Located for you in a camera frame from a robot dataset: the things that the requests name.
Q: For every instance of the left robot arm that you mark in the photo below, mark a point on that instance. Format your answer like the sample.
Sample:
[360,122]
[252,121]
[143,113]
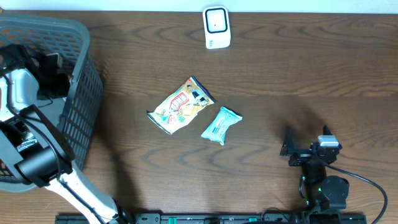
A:
[33,149]

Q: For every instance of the yellow snack bag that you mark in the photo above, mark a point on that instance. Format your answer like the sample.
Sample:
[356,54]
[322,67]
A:
[182,106]

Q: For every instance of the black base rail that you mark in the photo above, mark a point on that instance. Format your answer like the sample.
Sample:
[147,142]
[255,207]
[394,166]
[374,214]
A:
[156,218]

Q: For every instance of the white barcode scanner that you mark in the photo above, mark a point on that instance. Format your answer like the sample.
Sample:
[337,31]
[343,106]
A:
[216,27]

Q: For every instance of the teal wet wipes pack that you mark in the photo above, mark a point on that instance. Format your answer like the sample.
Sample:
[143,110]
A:
[216,131]

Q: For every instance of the blue Listerine mouthwash bottle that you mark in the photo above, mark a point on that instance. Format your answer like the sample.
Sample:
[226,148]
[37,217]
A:
[28,140]

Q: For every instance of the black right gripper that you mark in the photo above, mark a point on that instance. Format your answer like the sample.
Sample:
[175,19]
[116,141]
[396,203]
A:
[288,149]

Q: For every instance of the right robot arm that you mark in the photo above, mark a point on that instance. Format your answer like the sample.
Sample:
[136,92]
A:
[323,192]

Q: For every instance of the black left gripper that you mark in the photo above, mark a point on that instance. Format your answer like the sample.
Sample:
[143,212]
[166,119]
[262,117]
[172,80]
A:
[63,77]

